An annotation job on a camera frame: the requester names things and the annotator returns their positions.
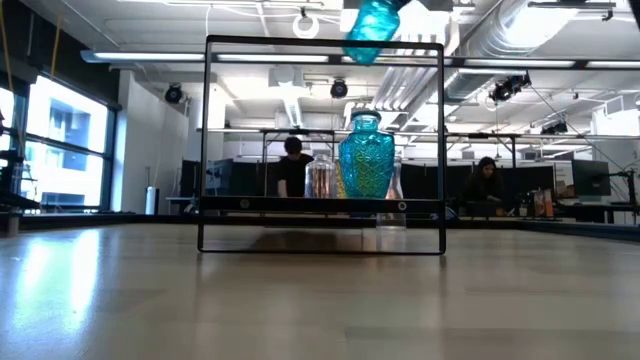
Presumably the clear ribbed glass jar vase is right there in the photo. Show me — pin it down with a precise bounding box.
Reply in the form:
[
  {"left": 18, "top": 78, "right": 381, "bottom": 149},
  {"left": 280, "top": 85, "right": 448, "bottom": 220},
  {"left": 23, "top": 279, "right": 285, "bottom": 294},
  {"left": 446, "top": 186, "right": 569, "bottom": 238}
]
[{"left": 304, "top": 153, "right": 337, "bottom": 200}]

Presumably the yellow hobnail glass vase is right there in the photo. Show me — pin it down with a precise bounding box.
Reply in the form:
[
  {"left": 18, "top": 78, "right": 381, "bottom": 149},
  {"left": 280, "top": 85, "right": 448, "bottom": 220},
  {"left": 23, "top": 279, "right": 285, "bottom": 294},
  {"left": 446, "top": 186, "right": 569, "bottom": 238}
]
[{"left": 334, "top": 159, "right": 347, "bottom": 200}]

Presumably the tall blue embossed glass vase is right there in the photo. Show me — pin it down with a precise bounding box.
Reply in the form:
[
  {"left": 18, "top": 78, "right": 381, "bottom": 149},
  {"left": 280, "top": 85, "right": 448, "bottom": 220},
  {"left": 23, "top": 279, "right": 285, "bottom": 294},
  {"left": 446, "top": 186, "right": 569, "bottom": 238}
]
[{"left": 338, "top": 109, "right": 396, "bottom": 200}]

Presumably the short blue embossed glass vase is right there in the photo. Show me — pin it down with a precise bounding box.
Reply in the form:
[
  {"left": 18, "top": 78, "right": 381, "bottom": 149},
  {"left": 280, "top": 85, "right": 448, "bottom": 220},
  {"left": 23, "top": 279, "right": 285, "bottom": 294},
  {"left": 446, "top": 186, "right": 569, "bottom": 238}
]
[{"left": 342, "top": 0, "right": 402, "bottom": 66}]

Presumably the person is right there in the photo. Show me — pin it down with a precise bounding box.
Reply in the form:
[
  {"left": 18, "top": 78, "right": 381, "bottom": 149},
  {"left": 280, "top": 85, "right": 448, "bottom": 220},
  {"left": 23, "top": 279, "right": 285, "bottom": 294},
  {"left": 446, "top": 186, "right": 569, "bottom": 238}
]
[
  {"left": 277, "top": 135, "right": 315, "bottom": 199},
  {"left": 462, "top": 156, "right": 506, "bottom": 204}
]

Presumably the clear flared glass vase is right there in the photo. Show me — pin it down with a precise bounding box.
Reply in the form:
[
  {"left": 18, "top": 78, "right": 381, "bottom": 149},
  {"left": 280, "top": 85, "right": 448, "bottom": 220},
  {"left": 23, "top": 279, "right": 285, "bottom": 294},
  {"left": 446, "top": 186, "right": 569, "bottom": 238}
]
[{"left": 377, "top": 157, "right": 407, "bottom": 230}]

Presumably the white cylinder bin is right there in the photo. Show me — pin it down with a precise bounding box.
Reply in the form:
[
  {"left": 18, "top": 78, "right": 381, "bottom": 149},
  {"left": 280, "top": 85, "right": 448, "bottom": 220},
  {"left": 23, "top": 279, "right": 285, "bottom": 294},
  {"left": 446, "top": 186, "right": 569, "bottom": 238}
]
[{"left": 144, "top": 185, "right": 160, "bottom": 216}]

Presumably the black ceiling spotlight cluster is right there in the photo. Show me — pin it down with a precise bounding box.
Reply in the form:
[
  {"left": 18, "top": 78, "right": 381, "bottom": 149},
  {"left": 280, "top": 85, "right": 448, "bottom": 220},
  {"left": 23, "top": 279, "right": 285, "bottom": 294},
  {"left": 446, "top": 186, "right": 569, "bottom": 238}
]
[{"left": 488, "top": 73, "right": 532, "bottom": 104}]

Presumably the orange object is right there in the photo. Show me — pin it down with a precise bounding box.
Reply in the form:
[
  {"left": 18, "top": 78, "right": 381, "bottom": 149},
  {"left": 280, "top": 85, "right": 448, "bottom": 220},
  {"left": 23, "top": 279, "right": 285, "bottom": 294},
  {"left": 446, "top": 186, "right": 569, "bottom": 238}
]
[{"left": 532, "top": 188, "right": 554, "bottom": 217}]

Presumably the large window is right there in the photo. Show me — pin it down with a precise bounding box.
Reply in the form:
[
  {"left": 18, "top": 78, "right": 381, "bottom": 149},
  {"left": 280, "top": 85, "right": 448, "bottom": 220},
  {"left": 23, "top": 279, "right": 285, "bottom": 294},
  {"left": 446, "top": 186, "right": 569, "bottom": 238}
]
[{"left": 0, "top": 74, "right": 121, "bottom": 214}]

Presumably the black computer monitor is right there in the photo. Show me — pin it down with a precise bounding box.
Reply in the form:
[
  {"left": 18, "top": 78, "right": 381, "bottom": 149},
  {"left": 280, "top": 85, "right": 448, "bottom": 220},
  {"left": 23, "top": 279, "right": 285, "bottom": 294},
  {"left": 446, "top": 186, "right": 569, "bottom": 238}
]
[{"left": 572, "top": 158, "right": 612, "bottom": 197}]

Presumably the dark background desk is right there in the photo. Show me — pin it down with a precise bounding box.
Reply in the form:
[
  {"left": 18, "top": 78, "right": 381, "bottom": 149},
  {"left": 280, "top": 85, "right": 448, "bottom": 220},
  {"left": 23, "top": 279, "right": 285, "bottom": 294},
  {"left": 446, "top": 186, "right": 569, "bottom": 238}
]
[{"left": 564, "top": 201, "right": 640, "bottom": 225}]

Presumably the black equipment stand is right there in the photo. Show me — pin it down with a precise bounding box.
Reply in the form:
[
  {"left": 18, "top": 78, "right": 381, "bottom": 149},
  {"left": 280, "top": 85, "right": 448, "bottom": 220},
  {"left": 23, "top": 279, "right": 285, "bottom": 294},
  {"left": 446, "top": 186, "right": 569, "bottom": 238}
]
[{"left": 0, "top": 149, "right": 41, "bottom": 236}]

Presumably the wooden shelf black metal frame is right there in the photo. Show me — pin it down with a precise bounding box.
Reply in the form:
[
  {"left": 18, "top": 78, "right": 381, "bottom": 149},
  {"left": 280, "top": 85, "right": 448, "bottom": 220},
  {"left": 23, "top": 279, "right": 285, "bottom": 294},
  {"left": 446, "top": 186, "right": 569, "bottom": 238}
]
[{"left": 197, "top": 34, "right": 448, "bottom": 256}]

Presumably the white ceiling ring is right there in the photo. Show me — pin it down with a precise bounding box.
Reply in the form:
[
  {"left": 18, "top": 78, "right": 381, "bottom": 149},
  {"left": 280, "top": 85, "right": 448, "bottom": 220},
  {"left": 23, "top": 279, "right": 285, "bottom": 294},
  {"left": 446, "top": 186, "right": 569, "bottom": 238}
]
[{"left": 292, "top": 13, "right": 321, "bottom": 40}]

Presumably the silver ventilation duct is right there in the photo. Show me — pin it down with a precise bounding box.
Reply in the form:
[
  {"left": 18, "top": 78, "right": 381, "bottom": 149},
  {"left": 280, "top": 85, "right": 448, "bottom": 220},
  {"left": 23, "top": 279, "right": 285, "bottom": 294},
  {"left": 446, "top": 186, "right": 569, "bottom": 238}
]
[{"left": 442, "top": 0, "right": 556, "bottom": 101}]

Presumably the black aluminium table frame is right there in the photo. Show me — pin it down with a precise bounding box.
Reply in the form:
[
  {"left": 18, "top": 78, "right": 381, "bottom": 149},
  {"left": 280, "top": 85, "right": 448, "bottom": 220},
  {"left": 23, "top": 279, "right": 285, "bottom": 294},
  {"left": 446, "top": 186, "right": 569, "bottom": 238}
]
[{"left": 0, "top": 209, "right": 640, "bottom": 244}]

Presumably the yellow hanging cable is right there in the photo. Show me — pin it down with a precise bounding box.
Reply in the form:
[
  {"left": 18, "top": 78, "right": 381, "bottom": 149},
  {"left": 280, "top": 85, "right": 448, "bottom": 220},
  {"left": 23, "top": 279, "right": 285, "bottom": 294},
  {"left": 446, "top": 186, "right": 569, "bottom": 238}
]
[{"left": 49, "top": 13, "right": 64, "bottom": 80}]

